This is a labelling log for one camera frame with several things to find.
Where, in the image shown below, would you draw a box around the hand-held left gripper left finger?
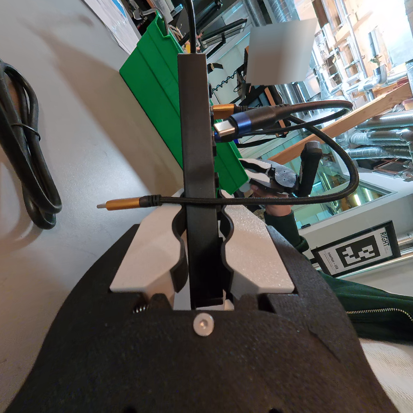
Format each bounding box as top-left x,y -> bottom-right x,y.
109,189 -> 189,299

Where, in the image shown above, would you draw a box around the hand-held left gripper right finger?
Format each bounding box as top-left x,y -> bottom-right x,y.
219,190 -> 296,301

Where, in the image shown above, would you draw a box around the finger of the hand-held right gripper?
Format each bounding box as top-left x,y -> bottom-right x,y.
249,179 -> 290,195
239,157 -> 275,177

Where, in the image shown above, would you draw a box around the blue plug black cable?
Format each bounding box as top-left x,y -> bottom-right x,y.
213,99 -> 354,143

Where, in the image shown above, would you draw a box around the orange plug braided cable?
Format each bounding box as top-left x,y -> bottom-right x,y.
97,103 -> 359,212

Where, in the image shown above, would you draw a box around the tall black USB hub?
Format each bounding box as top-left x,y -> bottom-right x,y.
177,53 -> 223,310

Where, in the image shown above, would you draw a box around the green bin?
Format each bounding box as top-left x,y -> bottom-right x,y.
119,11 -> 249,197

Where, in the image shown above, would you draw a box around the person's right forearm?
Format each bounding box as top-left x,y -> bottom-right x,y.
264,211 -> 312,259

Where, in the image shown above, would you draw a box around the person's right hand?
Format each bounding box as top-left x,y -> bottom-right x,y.
265,203 -> 293,217

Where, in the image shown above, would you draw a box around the wooden ceiling beam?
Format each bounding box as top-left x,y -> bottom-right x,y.
271,84 -> 413,165

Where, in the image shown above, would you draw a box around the silver ventilation ducts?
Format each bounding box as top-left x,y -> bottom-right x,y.
336,106 -> 413,162

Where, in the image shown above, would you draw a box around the black framed marker sign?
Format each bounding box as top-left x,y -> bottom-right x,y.
310,220 -> 402,278

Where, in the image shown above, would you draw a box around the dark green jacket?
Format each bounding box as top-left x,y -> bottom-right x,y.
303,265 -> 413,342

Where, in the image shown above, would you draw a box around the person's light pants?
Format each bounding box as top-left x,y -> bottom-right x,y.
360,336 -> 413,413

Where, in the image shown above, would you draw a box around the printed instruction sheet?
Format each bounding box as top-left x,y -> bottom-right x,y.
82,0 -> 142,54

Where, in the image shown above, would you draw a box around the black coiled cord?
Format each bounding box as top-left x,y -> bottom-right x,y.
216,74 -> 241,95

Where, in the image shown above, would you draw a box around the bundled black cable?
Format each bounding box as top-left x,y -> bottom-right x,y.
0,60 -> 62,230

